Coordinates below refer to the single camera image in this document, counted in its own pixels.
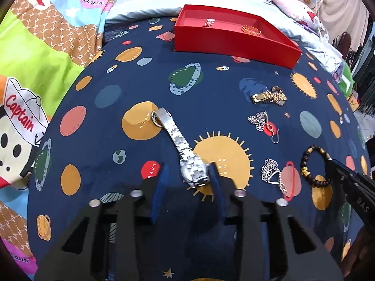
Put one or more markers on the green bag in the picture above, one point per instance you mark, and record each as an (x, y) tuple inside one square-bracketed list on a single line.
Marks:
[(345, 79)]

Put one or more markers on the silver metal watch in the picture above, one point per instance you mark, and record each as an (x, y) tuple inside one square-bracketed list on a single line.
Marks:
[(181, 143)]

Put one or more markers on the colourful monkey printed blanket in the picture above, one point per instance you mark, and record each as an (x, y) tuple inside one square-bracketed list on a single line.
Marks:
[(44, 49)]

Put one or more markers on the light blue quilt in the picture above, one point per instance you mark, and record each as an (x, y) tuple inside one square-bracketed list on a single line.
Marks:
[(146, 0)]

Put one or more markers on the gold metal watch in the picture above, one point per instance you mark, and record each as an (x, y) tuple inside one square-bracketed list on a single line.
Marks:
[(265, 97)]

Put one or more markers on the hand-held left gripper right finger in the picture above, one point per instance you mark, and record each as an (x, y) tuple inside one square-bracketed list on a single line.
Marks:
[(218, 193)]

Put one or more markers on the beige curtain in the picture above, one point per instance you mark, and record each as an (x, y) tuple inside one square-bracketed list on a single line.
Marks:
[(342, 3)]

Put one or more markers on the pearl brooch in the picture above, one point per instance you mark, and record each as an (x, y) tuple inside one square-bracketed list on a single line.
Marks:
[(209, 22)]

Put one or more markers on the person's right hand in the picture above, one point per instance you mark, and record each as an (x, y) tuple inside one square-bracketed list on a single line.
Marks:
[(360, 251)]

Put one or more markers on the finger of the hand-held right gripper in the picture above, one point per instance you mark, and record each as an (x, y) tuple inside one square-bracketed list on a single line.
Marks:
[(345, 178)]

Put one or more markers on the red cardboard box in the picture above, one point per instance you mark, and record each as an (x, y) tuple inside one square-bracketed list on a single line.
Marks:
[(234, 44)]

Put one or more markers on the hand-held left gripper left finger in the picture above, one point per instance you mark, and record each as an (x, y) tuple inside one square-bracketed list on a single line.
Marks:
[(159, 193)]

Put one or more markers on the pink plush pillow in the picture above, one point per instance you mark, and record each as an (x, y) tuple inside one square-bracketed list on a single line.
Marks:
[(290, 5)]

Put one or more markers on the white charger plug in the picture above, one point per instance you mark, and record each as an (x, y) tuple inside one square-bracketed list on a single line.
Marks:
[(324, 36)]

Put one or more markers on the navy planet printed blanket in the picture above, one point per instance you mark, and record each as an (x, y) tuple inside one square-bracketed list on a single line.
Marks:
[(117, 128)]

